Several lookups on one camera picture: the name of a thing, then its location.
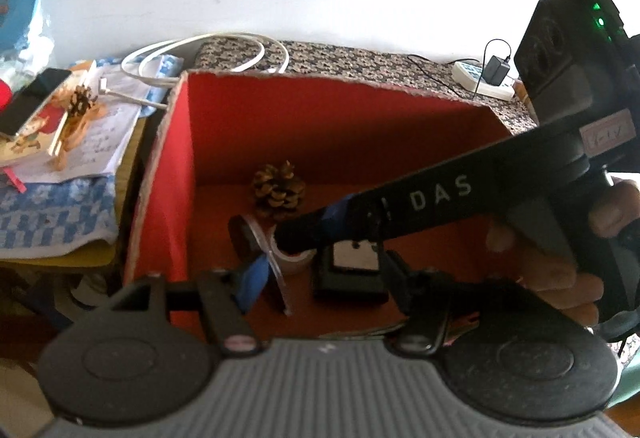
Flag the black charger adapter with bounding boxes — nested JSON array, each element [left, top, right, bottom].
[[482, 55, 511, 86]]

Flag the floral patterned tablecloth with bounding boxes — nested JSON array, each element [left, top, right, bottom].
[[192, 38, 541, 136]]

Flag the white paper sheets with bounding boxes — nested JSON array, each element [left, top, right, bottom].
[[15, 68, 146, 184]]

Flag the red cardboard box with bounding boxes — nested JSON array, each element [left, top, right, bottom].
[[122, 70, 516, 344]]

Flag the blue printed packet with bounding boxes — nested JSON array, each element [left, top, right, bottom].
[[140, 53, 183, 104]]

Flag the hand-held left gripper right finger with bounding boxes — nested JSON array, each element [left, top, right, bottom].
[[382, 249, 553, 359]]

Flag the black box with white plate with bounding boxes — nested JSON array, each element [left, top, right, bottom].
[[312, 240, 391, 304]]

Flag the person's right hand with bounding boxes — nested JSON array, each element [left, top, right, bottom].
[[486, 179, 640, 325]]

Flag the small dried pine cone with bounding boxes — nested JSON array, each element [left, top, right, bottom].
[[67, 85, 99, 119]]

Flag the illustrated book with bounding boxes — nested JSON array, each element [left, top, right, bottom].
[[0, 68, 96, 164]]

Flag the white cable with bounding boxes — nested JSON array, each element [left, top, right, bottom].
[[121, 33, 290, 111]]

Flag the light wooden ornament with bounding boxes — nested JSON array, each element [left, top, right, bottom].
[[47, 103, 108, 171]]

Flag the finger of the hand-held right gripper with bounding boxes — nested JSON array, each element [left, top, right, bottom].
[[274, 195, 368, 254]]

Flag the blue checkered cloth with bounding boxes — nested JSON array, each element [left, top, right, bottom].
[[0, 178, 121, 261]]

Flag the black smartphone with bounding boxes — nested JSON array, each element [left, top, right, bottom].
[[0, 67, 73, 136]]

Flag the brown pine cone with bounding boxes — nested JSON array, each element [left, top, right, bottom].
[[250, 160, 307, 221]]

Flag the pink clothespin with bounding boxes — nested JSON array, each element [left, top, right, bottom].
[[4, 168, 28, 194]]

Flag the white power strip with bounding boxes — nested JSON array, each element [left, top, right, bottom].
[[452, 59, 516, 100]]

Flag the small white cup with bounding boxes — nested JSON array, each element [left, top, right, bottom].
[[272, 238, 317, 276]]

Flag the black charger cable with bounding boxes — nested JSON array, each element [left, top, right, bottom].
[[472, 38, 513, 94]]

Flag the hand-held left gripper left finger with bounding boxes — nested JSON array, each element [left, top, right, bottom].
[[102, 254, 271, 358]]

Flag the clear round disc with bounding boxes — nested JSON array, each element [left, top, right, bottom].
[[250, 223, 293, 316]]

